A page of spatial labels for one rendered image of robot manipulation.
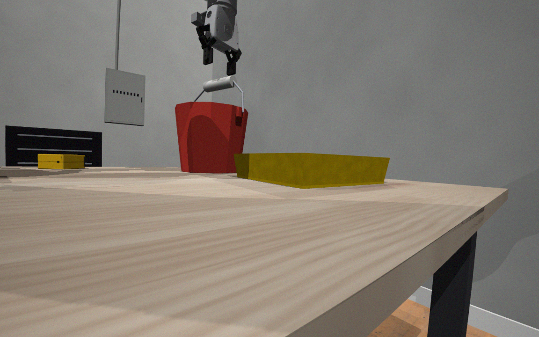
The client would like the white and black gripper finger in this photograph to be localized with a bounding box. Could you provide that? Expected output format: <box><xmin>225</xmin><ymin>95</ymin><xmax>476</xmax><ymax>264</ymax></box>
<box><xmin>225</xmin><ymin>49</ymin><xmax>242</xmax><ymax>76</ymax></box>
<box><xmin>196</xmin><ymin>25</ymin><xmax>216</xmax><ymax>65</ymax></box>

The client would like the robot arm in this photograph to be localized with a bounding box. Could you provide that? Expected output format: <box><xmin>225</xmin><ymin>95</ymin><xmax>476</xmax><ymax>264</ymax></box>
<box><xmin>191</xmin><ymin>0</ymin><xmax>237</xmax><ymax>27</ymax></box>

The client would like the red pail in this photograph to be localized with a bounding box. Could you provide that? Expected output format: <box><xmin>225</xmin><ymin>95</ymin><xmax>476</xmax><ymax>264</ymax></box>
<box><xmin>175</xmin><ymin>75</ymin><xmax>248</xmax><ymax>173</ymax></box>

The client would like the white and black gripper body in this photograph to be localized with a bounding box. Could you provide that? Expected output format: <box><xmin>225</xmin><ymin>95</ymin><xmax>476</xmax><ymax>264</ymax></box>
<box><xmin>204</xmin><ymin>5</ymin><xmax>239</xmax><ymax>54</ymax></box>

